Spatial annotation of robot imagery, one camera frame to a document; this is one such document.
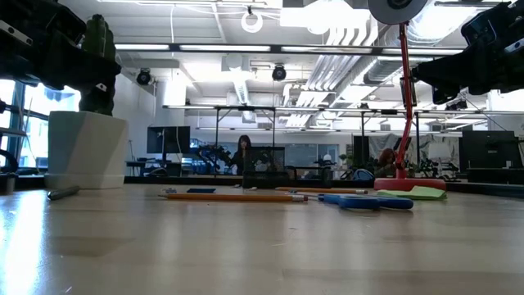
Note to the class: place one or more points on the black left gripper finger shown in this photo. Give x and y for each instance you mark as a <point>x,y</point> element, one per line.
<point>96,71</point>

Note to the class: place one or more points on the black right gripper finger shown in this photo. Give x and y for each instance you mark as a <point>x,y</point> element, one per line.
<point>444,95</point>
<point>446,73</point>

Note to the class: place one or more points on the black pen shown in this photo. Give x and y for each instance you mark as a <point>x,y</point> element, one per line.
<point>63,192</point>

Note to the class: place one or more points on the orange wooden pencil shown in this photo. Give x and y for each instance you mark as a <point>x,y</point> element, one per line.
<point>233,197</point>
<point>323,190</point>

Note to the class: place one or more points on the blue eraser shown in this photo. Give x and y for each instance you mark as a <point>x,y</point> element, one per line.
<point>200,190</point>

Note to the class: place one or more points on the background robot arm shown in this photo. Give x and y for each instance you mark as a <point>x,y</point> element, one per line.
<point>213,157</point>

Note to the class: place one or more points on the black mesh desk organizer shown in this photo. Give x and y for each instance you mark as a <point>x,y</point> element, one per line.
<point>266,172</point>

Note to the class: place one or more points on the green cactus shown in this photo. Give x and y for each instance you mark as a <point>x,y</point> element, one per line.
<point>98,41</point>

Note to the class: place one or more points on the black round ceiling fixture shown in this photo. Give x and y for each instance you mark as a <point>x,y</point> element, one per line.
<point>143,76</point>
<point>279,73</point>

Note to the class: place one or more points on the red desk lamp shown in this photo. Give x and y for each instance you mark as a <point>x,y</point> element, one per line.
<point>405,123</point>

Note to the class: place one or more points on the large black monitor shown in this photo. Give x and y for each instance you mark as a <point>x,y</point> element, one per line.
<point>489,151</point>

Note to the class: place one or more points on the white hexagonal plant pot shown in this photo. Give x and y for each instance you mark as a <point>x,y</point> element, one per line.
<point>86,151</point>

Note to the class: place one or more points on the person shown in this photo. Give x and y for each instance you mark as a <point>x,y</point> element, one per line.
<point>242,153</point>
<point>387,162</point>

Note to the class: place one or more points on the black computer monitor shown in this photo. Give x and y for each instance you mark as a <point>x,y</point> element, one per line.
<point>168,139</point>

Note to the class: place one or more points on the green sticky note pad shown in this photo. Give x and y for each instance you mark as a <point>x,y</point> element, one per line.
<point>417,192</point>

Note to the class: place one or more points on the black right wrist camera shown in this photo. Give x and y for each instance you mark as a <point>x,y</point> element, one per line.
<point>515,45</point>

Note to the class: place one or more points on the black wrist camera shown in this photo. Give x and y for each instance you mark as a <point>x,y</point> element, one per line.
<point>14,32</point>
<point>515,45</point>

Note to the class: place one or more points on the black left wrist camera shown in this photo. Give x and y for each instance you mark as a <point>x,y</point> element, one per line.
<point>14,32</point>

